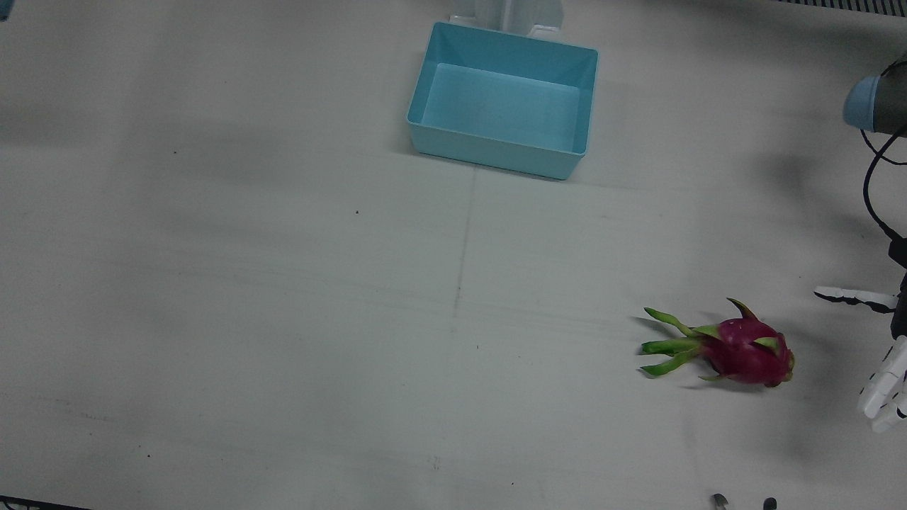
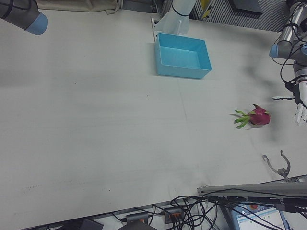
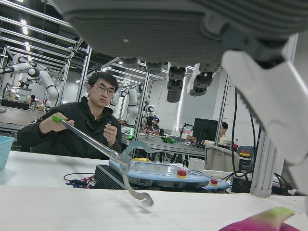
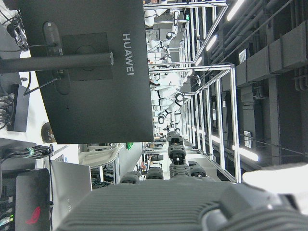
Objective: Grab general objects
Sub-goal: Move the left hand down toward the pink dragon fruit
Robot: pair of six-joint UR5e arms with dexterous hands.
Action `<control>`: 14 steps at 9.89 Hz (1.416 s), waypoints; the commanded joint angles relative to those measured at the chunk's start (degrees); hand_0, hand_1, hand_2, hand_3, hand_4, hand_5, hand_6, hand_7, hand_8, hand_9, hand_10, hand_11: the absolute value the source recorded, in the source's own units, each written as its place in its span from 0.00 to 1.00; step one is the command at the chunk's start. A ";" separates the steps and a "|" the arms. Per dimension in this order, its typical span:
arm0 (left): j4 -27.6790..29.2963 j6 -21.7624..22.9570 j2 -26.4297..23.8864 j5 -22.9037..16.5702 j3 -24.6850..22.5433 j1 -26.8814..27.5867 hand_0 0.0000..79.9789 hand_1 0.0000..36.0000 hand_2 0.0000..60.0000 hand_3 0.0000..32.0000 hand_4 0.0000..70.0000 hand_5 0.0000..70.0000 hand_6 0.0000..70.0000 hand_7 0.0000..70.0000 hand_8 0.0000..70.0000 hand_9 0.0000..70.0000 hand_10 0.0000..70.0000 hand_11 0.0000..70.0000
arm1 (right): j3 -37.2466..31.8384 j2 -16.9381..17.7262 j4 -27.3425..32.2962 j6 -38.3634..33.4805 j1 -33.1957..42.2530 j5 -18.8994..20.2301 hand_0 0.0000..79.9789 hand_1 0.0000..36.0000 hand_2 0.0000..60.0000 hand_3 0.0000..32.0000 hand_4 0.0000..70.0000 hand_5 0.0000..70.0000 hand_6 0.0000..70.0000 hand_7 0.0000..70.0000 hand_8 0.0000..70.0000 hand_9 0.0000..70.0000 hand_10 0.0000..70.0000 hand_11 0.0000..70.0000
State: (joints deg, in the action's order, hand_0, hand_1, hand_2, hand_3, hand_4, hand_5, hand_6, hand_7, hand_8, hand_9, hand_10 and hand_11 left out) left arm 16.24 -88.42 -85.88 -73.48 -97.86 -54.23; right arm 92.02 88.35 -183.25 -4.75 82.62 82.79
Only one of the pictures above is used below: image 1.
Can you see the white and grey left robot hand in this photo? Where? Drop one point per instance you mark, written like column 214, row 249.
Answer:
column 886, row 382

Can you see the red dragon fruit green scales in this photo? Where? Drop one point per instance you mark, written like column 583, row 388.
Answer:
column 744, row 350

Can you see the light blue plastic bin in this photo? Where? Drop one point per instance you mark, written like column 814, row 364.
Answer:
column 503, row 106

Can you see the white stand base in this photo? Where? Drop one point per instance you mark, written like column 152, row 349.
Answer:
column 506, row 18

